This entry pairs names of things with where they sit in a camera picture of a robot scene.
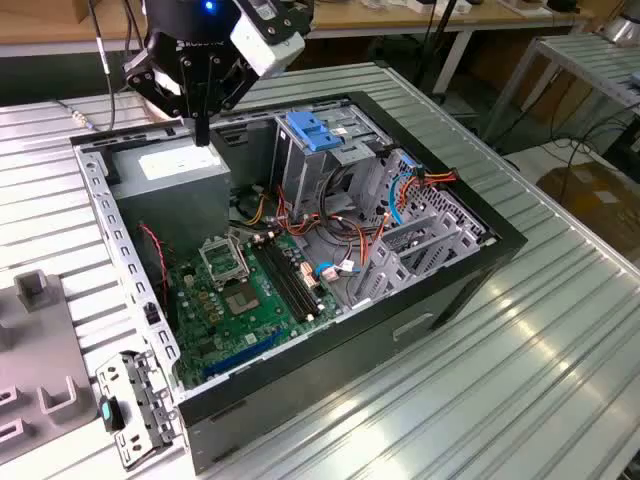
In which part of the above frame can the grey parts rack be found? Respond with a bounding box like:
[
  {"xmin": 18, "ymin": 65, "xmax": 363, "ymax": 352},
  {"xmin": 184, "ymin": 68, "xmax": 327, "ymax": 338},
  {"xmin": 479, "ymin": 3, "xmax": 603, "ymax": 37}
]
[{"xmin": 0, "ymin": 269, "xmax": 99, "ymax": 464}]

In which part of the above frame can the orange red power wire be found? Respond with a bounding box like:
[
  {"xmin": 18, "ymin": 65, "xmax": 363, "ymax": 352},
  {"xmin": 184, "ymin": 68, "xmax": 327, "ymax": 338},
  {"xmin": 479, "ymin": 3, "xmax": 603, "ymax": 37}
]
[{"xmin": 399, "ymin": 169, "xmax": 459, "ymax": 201}]

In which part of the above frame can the grey optical drive cage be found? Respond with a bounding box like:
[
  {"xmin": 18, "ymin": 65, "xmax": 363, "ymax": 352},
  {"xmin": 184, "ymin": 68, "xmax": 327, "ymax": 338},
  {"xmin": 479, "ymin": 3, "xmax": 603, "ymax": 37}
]
[{"xmin": 272, "ymin": 107, "xmax": 396, "ymax": 221}]

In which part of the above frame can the metal socket cover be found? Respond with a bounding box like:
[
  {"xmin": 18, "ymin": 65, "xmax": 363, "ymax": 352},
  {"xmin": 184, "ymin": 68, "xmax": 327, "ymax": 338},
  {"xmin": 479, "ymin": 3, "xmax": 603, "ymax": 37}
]
[{"xmin": 198, "ymin": 238, "xmax": 251, "ymax": 282}]

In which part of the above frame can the grey disk bay cage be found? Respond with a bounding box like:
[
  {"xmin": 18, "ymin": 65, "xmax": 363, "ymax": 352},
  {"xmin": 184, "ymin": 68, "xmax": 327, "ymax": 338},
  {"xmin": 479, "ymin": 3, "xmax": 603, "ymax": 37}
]
[{"xmin": 344, "ymin": 149, "xmax": 489, "ymax": 309}]

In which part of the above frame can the large cardboard box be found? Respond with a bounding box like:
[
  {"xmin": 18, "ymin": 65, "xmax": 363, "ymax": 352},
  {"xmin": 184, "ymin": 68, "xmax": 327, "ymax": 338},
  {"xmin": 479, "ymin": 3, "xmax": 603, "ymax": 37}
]
[{"xmin": 537, "ymin": 162, "xmax": 640, "ymax": 261}]

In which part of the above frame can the CPU socket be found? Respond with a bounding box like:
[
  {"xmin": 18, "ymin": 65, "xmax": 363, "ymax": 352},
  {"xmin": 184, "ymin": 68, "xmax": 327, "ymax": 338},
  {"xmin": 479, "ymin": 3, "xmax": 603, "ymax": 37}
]
[{"xmin": 222, "ymin": 282, "xmax": 262, "ymax": 317}]

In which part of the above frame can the blue plastic drive latch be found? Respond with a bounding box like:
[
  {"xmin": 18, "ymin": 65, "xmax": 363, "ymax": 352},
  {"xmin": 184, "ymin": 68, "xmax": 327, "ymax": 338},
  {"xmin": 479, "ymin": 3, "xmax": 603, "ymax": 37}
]
[{"xmin": 286, "ymin": 110, "xmax": 346, "ymax": 154}]

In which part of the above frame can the grey power supply unit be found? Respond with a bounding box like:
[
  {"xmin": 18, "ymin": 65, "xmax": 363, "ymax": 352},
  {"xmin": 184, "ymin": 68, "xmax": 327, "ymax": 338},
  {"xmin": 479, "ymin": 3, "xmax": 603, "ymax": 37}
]
[{"xmin": 107, "ymin": 142, "xmax": 234, "ymax": 261}]

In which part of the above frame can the black tripod stand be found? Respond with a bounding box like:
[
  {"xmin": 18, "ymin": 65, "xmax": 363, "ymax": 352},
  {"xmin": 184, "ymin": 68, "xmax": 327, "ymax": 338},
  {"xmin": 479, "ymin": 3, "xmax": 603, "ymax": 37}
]
[{"xmin": 412, "ymin": 0, "xmax": 476, "ymax": 119}]

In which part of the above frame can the black RAM slot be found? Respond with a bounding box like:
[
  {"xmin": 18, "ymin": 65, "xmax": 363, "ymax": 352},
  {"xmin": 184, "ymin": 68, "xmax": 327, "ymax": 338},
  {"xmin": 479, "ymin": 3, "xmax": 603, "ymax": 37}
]
[
  {"xmin": 272, "ymin": 237, "xmax": 321, "ymax": 315},
  {"xmin": 257, "ymin": 241, "xmax": 308, "ymax": 322},
  {"xmin": 265, "ymin": 239, "xmax": 315, "ymax": 318},
  {"xmin": 251, "ymin": 242, "xmax": 302, "ymax": 324}
]

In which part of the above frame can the grey metal slot bracket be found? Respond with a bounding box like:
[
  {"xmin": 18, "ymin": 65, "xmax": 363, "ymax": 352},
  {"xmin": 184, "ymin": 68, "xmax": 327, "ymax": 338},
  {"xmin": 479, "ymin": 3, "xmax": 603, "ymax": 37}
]
[{"xmin": 94, "ymin": 349, "xmax": 180, "ymax": 472}]

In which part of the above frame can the red black fan wire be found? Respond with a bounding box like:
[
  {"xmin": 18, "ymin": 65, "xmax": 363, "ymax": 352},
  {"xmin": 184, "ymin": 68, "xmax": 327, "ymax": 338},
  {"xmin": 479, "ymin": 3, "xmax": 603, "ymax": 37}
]
[{"xmin": 138, "ymin": 223, "xmax": 171, "ymax": 306}]

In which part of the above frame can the blue data wire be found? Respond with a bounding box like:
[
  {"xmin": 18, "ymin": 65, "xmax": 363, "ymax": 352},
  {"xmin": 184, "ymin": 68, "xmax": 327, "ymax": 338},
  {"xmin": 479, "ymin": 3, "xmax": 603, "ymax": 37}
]
[{"xmin": 387, "ymin": 167, "xmax": 419, "ymax": 226}]

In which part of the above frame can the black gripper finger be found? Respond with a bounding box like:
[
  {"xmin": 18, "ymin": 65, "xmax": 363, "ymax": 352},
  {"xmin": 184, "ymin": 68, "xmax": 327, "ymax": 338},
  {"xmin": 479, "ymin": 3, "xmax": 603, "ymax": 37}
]
[
  {"xmin": 122, "ymin": 48, "xmax": 204, "ymax": 147},
  {"xmin": 199, "ymin": 54, "xmax": 260, "ymax": 147}
]

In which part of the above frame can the black cable with metal connector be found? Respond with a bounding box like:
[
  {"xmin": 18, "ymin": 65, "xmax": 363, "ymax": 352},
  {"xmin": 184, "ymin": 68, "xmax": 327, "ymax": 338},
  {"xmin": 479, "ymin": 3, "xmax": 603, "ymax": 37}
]
[{"xmin": 52, "ymin": 0, "xmax": 119, "ymax": 134}]

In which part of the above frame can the black open PC case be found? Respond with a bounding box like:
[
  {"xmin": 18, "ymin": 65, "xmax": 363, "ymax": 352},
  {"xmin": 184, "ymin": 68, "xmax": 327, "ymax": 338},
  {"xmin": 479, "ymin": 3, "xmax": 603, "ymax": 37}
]
[{"xmin": 68, "ymin": 89, "xmax": 529, "ymax": 476}]

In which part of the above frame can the orange black wire bundle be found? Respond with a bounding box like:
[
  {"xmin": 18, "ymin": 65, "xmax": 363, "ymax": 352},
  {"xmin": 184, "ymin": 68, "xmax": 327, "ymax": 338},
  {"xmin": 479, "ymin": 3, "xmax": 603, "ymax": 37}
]
[{"xmin": 277, "ymin": 194, "xmax": 387, "ymax": 262}]

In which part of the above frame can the blue expansion slot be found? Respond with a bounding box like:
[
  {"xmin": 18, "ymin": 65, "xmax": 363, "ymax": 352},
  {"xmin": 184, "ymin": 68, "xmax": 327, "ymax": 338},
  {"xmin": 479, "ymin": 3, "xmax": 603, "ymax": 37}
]
[{"xmin": 202, "ymin": 329, "xmax": 286, "ymax": 379}]

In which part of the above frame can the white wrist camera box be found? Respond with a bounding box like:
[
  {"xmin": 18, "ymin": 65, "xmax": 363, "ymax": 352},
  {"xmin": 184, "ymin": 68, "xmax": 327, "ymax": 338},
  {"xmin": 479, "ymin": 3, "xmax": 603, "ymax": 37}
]
[{"xmin": 228, "ymin": 9, "xmax": 307, "ymax": 79}]

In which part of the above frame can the green motherboard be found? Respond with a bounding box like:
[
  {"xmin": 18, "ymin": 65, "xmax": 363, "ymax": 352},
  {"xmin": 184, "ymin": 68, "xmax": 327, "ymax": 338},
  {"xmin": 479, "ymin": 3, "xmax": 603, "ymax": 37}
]
[{"xmin": 167, "ymin": 229, "xmax": 346, "ymax": 391}]

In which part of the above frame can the wooden workbench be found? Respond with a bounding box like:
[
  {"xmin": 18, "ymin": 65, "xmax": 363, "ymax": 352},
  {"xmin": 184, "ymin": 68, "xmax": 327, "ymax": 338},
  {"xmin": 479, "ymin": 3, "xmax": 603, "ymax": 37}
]
[{"xmin": 0, "ymin": 0, "xmax": 596, "ymax": 96}]

